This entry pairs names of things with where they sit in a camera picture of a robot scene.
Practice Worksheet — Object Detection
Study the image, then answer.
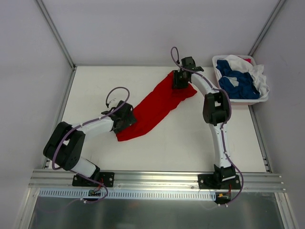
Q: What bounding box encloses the red t shirt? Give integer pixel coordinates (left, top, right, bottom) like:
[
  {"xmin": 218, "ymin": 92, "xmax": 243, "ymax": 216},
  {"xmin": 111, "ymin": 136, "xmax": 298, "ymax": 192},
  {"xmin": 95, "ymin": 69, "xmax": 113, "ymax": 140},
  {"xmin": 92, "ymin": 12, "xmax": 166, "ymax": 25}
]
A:
[{"xmin": 116, "ymin": 72, "xmax": 197, "ymax": 142}]

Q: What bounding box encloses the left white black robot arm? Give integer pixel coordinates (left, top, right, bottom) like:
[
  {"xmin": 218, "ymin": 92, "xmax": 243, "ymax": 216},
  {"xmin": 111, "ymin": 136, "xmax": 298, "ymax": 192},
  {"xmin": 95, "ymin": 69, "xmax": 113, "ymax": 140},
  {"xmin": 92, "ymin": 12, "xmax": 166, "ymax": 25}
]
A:
[{"xmin": 43, "ymin": 101, "xmax": 136, "ymax": 186}]

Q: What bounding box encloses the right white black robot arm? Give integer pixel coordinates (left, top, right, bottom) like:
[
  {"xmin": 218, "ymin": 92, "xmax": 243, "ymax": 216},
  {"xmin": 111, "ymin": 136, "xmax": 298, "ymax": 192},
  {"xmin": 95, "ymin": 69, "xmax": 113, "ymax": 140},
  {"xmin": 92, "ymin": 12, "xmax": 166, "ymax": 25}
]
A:
[{"xmin": 173, "ymin": 57, "xmax": 236, "ymax": 189}]

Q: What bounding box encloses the blue t shirt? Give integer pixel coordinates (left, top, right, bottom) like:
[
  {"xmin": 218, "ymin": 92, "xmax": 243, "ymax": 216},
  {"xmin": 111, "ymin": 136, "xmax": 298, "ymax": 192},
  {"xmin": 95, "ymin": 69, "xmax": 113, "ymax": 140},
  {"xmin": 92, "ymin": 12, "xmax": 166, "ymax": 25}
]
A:
[{"xmin": 216, "ymin": 60, "xmax": 260, "ymax": 100}]

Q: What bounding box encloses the white t shirt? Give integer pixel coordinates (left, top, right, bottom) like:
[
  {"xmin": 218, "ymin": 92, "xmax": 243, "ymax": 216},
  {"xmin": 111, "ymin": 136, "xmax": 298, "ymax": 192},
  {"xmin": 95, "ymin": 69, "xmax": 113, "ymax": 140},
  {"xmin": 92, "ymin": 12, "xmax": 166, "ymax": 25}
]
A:
[{"xmin": 224, "ymin": 55, "xmax": 270, "ymax": 100}]

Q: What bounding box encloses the white laundry basket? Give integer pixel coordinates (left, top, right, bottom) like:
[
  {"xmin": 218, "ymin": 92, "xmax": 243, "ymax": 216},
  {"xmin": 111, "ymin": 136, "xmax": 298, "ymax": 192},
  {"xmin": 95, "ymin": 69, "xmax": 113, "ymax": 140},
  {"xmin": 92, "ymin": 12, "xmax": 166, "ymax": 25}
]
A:
[{"xmin": 212, "ymin": 55, "xmax": 268, "ymax": 105}]

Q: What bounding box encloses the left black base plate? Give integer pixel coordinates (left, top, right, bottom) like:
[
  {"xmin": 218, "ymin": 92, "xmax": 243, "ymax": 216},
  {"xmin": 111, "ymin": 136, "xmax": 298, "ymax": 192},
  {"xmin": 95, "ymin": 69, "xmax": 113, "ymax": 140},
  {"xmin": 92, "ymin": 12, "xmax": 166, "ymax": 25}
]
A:
[{"xmin": 72, "ymin": 171, "xmax": 115, "ymax": 187}]

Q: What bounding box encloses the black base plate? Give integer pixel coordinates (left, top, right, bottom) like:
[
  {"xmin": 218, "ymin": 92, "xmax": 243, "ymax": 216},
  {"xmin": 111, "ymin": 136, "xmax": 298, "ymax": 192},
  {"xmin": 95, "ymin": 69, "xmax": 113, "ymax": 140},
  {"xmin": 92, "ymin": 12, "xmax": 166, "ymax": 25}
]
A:
[
  {"xmin": 72, "ymin": 171, "xmax": 115, "ymax": 187},
  {"xmin": 197, "ymin": 174, "xmax": 241, "ymax": 190}
]

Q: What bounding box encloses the white slotted cable duct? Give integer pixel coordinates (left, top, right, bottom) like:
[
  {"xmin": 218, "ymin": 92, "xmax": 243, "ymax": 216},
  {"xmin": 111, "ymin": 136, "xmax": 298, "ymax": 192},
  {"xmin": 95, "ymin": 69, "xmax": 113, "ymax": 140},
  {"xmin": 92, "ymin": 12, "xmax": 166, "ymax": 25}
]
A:
[{"xmin": 39, "ymin": 188, "xmax": 216, "ymax": 201}]

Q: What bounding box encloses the aluminium mounting rail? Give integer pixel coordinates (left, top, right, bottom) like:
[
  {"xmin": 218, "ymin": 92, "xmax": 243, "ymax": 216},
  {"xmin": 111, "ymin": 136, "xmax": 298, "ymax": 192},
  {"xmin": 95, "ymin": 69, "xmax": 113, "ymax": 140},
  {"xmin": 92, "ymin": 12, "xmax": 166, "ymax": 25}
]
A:
[{"xmin": 28, "ymin": 169, "xmax": 287, "ymax": 193}]

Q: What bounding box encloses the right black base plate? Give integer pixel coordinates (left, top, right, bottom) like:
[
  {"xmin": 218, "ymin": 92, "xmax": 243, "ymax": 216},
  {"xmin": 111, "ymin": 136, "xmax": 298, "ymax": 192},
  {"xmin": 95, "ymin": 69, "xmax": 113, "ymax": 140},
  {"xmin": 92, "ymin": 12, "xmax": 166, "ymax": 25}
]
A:
[{"xmin": 197, "ymin": 174, "xmax": 241, "ymax": 190}]

